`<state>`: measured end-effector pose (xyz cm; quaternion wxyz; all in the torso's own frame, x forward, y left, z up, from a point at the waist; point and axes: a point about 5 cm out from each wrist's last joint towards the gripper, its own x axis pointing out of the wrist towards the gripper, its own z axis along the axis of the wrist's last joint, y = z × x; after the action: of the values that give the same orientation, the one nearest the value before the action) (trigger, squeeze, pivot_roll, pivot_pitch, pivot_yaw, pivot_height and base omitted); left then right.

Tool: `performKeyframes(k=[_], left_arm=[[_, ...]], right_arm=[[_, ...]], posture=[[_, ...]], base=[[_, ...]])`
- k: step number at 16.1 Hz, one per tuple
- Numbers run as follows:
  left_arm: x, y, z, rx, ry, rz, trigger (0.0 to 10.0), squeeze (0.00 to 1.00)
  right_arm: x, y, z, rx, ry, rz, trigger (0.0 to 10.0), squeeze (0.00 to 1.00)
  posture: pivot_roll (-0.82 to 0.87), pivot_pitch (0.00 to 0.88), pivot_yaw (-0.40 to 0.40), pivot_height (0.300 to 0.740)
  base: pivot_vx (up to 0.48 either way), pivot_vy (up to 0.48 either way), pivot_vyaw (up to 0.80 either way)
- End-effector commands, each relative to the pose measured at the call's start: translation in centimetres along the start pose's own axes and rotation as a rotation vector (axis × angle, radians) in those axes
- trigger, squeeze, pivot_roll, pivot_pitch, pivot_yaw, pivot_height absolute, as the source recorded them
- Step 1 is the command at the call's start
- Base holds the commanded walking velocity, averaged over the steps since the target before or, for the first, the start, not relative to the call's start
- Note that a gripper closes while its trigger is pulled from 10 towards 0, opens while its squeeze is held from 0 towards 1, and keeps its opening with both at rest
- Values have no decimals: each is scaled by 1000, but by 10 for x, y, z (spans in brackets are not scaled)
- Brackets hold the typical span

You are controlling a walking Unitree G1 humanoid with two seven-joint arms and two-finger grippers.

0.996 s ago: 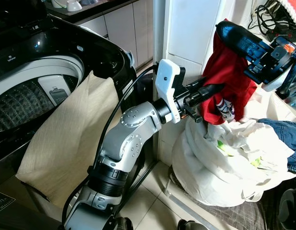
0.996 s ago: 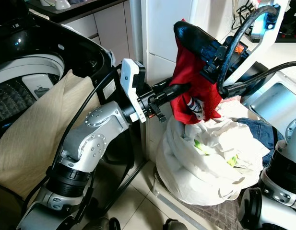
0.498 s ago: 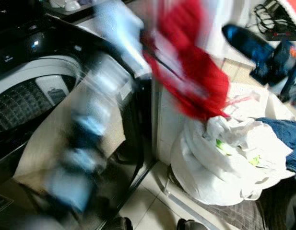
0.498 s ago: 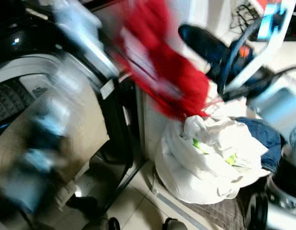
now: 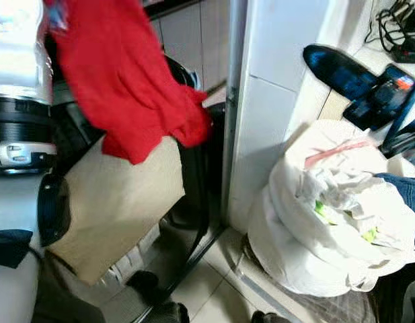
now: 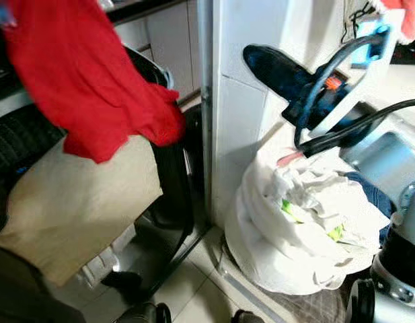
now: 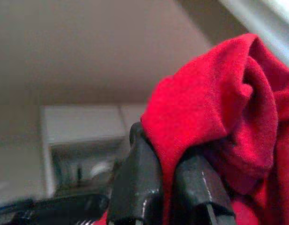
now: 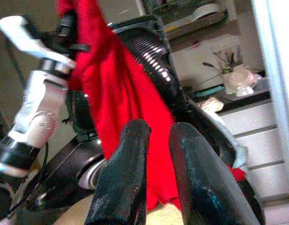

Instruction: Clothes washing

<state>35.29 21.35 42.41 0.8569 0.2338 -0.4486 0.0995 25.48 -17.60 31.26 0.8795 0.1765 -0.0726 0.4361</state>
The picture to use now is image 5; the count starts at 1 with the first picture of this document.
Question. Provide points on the red cloth garment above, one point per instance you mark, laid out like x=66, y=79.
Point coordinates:
x=126, y=74

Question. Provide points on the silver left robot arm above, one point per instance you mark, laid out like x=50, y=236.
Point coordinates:
x=15, y=60

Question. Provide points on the blue denim jeans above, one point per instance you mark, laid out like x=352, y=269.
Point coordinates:
x=410, y=192

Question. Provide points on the white garment with green print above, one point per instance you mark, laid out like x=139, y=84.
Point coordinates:
x=342, y=195

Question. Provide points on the white laundry bag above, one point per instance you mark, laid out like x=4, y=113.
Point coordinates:
x=288, y=242

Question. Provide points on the grey woven floor mat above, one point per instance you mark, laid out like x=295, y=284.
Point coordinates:
x=315, y=306

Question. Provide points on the black robot right foot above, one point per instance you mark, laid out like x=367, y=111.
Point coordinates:
x=266, y=317

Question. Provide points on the black robot foot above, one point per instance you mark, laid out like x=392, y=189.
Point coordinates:
x=172, y=313
x=266, y=317

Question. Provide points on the black washer door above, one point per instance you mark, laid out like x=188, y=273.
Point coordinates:
x=200, y=182

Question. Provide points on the black robot left foot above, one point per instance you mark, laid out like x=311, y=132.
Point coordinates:
x=172, y=313

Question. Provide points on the white ribbed plastic part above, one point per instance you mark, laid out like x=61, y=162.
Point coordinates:
x=136, y=259

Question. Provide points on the grey metal frame post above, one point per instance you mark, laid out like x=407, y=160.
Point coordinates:
x=233, y=101

